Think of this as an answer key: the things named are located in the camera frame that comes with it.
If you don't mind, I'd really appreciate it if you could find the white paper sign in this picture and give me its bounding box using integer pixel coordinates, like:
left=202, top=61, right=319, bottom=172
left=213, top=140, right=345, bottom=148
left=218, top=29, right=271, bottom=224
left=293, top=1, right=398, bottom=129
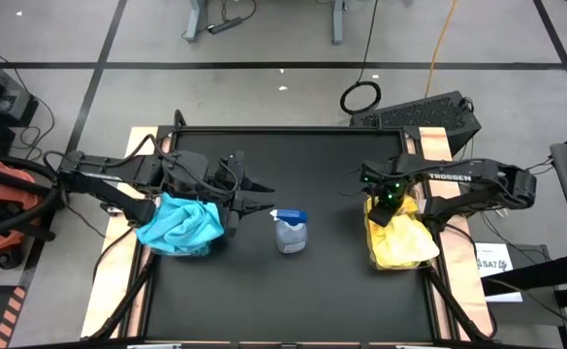
left=474, top=241, right=525, bottom=304

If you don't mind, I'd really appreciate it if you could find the black diagonal frame strut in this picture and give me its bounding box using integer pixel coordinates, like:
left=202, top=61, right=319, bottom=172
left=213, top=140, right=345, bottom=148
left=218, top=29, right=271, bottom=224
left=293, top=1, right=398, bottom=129
left=88, top=235, right=161, bottom=340
left=425, top=270, right=490, bottom=342

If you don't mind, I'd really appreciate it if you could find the orange yellow cable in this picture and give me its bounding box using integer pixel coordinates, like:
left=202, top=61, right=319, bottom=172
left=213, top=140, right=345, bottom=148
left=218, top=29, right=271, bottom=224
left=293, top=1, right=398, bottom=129
left=424, top=0, right=460, bottom=99

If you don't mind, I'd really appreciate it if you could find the black metal beam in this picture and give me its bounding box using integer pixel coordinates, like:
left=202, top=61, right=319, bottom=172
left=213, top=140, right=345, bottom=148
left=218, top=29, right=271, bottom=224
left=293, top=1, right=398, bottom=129
left=481, top=251, right=567, bottom=298

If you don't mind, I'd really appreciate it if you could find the grey desk leg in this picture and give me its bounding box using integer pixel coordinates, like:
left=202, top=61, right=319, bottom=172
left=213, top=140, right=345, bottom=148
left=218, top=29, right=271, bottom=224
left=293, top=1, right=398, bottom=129
left=181, top=0, right=207, bottom=43
left=331, top=0, right=348, bottom=46

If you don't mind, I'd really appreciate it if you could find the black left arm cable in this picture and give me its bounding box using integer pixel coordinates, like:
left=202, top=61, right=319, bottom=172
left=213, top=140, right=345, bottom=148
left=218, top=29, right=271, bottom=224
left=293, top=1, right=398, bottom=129
left=43, top=133, right=240, bottom=195

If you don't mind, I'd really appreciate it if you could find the black equipment stack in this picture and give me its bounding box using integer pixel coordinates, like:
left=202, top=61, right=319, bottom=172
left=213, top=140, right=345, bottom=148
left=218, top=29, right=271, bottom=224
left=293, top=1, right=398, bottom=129
left=0, top=46, right=41, bottom=157

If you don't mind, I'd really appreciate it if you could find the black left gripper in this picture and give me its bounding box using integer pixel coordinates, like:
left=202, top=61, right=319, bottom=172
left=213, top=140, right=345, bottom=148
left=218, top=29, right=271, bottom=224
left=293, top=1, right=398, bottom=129
left=212, top=150, right=275, bottom=238

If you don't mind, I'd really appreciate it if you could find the black power strip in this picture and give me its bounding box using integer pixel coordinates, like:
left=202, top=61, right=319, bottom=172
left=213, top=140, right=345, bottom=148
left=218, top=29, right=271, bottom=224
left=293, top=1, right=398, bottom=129
left=207, top=16, right=243, bottom=35

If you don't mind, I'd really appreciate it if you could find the black cable with coil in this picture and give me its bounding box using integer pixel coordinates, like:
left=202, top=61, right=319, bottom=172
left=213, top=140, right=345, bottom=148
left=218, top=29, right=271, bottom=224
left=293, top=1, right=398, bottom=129
left=338, top=0, right=384, bottom=116

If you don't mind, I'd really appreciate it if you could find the clear plastic basket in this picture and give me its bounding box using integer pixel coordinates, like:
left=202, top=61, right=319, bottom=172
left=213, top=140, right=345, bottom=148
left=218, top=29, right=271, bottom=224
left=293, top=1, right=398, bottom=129
left=365, top=193, right=434, bottom=271
left=152, top=191, right=226, bottom=258

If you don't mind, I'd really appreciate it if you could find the blue microfiber towel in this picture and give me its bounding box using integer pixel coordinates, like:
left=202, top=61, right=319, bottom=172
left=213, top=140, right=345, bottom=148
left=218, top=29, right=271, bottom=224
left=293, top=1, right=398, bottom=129
left=136, top=191, right=226, bottom=257

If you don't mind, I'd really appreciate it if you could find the black table frame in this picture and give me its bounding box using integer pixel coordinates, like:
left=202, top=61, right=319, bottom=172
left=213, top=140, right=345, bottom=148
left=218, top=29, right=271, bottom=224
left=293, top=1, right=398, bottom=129
left=155, top=124, right=423, bottom=343

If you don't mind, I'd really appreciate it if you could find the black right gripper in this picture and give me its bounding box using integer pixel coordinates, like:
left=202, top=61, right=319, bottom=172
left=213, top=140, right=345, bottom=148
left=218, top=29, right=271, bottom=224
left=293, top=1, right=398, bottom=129
left=360, top=162, right=413, bottom=228

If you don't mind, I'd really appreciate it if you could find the black perforated computer case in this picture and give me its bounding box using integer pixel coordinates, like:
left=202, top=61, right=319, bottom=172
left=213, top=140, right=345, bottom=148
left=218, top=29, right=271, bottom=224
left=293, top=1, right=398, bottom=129
left=349, top=90, right=483, bottom=157

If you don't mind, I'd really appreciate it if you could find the orange shop vacuum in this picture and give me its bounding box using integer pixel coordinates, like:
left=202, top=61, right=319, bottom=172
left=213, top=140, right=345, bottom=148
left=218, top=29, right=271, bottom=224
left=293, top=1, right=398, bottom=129
left=0, top=150, right=71, bottom=271

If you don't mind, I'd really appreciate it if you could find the black vacuum hose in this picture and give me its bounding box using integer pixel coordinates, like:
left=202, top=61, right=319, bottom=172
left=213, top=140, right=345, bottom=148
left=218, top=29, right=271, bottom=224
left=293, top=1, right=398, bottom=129
left=0, top=153, right=70, bottom=239

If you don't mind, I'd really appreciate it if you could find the light wooden side board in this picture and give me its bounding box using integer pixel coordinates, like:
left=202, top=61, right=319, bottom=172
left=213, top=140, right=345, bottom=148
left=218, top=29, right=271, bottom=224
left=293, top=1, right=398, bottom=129
left=405, top=126, right=496, bottom=340
left=79, top=126, right=173, bottom=339

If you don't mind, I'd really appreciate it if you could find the grey spray bottle blue head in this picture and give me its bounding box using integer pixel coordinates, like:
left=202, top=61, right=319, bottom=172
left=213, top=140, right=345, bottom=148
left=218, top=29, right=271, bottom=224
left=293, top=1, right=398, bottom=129
left=269, top=208, right=310, bottom=255

